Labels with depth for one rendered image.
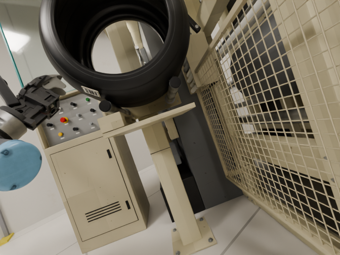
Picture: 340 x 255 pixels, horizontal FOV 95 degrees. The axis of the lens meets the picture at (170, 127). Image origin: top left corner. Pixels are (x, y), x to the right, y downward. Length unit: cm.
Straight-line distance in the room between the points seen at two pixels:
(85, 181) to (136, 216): 50
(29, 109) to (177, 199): 85
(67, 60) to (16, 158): 40
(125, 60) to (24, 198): 287
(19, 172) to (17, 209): 309
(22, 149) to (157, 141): 70
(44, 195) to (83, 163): 202
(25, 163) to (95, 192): 111
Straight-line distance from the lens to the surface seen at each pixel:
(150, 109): 95
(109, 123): 62
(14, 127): 54
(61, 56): 71
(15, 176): 41
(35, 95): 59
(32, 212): 348
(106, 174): 141
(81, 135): 149
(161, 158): 98
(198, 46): 103
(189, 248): 119
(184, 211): 111
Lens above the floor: 76
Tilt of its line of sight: 1 degrees down
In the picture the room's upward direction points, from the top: 20 degrees counter-clockwise
